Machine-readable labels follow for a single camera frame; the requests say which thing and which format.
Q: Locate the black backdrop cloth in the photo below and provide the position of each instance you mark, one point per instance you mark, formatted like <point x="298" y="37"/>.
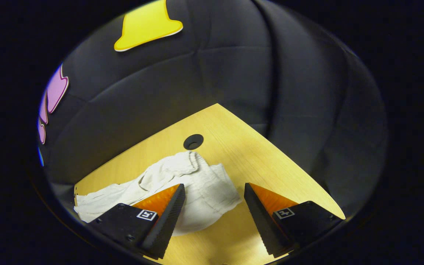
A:
<point x="234" y="73"/>

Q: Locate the white jeans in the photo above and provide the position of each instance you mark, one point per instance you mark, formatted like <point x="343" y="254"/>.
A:
<point x="204" y="187"/>

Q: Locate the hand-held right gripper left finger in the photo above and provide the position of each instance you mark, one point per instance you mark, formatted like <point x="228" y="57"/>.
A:
<point x="168" y="221"/>

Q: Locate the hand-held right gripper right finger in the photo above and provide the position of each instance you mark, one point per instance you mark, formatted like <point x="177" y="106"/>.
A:
<point x="260" y="224"/>

